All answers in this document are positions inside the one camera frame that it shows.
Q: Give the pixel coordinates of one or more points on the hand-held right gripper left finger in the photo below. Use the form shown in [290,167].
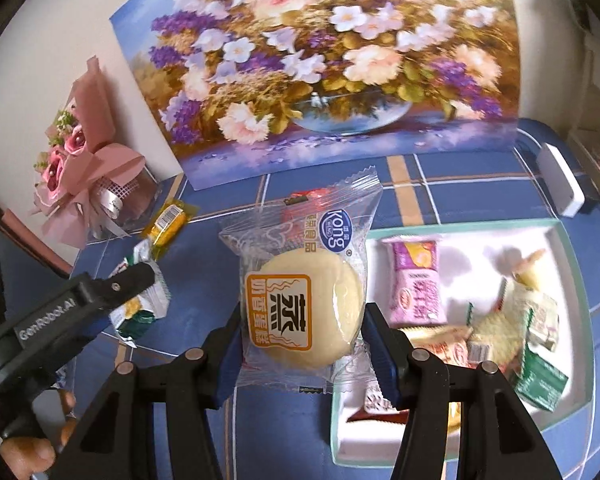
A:
[230,357]

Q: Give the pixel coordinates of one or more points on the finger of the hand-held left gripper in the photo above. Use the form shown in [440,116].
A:
[127,285]

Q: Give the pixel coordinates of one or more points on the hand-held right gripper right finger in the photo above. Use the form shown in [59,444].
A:
[380,355]

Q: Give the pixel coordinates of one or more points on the white and green snack packet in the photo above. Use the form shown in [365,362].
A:
[140,316]

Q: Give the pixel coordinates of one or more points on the red patterned snack packet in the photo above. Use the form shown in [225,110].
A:
[377,402]

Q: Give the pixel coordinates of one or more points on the yellow cream roll packet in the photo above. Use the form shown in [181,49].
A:
[440,345]

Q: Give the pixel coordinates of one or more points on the clear steamed bun packet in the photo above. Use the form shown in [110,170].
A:
[300,295]

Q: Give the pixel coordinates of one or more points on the clear rice cracker packet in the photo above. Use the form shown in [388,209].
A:
[495,330]

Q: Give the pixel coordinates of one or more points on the white tray box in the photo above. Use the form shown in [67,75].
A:
[480,255]

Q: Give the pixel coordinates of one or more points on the dark green snack packet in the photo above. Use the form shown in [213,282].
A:
[537,377]

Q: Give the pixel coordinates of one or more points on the large white snack packet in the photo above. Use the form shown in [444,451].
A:
[542,320]

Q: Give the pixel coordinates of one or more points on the person's left hand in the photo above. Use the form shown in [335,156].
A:
[27,457]

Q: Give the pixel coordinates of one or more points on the small yellow snack packet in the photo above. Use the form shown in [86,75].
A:
[167,222]

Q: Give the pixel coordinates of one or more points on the blue plaid tablecloth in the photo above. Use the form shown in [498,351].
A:
[205,270]

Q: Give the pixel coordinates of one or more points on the purple snack packet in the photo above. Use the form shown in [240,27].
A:
[415,280]

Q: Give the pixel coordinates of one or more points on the pink flower bouquet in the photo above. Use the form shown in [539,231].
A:
[85,165]

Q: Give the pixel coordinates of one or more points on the red candy packet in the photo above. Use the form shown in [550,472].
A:
[314,199]

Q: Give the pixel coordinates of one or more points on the small white box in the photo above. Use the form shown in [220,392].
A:
[560,180]

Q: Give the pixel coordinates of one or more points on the floral painting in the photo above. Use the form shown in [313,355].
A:
[320,60]

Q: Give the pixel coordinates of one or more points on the white shelf unit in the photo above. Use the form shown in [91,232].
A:
[597,125]

